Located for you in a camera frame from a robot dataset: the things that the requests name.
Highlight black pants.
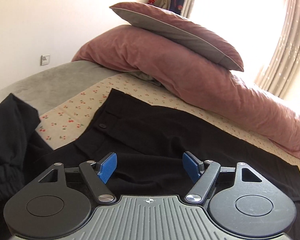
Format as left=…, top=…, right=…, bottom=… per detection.
left=38, top=89, right=300, bottom=201

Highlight cherry print bed sheet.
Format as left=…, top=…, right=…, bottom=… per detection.
left=37, top=74, right=300, bottom=170

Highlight black garment pile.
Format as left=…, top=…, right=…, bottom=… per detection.
left=0, top=94, right=52, bottom=230

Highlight grey blanket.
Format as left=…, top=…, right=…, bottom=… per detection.
left=0, top=61, right=119, bottom=114

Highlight pink duvet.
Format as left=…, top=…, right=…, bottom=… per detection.
left=73, top=25, right=300, bottom=159

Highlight beige curtain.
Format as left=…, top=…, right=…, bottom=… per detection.
left=255, top=0, right=300, bottom=99

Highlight pink grey pillow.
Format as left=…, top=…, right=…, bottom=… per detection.
left=110, top=2, right=244, bottom=72

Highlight white wall socket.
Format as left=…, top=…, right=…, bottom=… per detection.
left=40, top=54, right=50, bottom=66

